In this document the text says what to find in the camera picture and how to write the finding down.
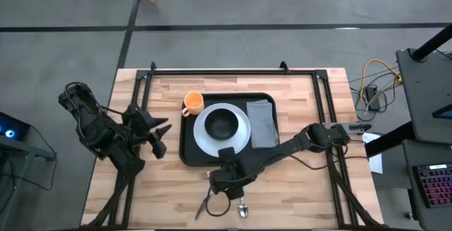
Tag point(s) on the keyboard with red backlight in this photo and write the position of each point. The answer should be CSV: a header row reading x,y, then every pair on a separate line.
x,y
436,186

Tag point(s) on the black device with blue edge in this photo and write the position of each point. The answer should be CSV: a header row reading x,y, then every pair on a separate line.
x,y
445,112

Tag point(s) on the orange cup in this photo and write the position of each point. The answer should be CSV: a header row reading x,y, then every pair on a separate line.
x,y
193,103

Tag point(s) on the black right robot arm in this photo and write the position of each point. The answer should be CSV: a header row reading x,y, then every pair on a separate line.
x,y
293,142

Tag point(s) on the grey cloth napkin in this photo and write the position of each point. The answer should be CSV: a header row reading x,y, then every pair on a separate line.
x,y
262,125

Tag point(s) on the black pole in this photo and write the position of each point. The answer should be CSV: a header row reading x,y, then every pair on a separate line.
x,y
432,42

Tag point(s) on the white round plate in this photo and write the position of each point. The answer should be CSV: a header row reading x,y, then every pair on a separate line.
x,y
205,139

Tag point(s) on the black desk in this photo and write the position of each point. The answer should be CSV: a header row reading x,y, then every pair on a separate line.
x,y
423,93

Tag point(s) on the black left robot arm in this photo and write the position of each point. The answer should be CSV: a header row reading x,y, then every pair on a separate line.
x,y
92,125

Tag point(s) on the grey metal stand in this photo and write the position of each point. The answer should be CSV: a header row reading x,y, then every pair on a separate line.
x,y
21,149

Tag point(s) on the dark grey desk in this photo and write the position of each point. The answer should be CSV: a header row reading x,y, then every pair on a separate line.
x,y
413,153

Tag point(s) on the black metal table frame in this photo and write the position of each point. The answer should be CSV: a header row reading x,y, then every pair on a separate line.
x,y
229,72

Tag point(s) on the black bowl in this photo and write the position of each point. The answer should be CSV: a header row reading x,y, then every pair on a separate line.
x,y
220,124

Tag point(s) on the black computer with blue light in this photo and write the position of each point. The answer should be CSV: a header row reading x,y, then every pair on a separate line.
x,y
10,126

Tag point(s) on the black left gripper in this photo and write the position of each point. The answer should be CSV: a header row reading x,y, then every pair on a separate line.
x,y
143,128

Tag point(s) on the black power adapter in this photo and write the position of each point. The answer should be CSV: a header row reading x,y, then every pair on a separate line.
x,y
371,95

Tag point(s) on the black diagonal support bar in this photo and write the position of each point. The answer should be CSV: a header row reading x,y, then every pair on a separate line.
x,y
388,141

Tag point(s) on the black plastic tray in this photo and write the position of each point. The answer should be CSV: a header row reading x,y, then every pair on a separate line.
x,y
190,153

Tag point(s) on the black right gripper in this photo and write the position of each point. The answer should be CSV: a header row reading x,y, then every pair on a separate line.
x,y
231,176

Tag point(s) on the white paper sheet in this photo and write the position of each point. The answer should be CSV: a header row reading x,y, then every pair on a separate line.
x,y
377,164

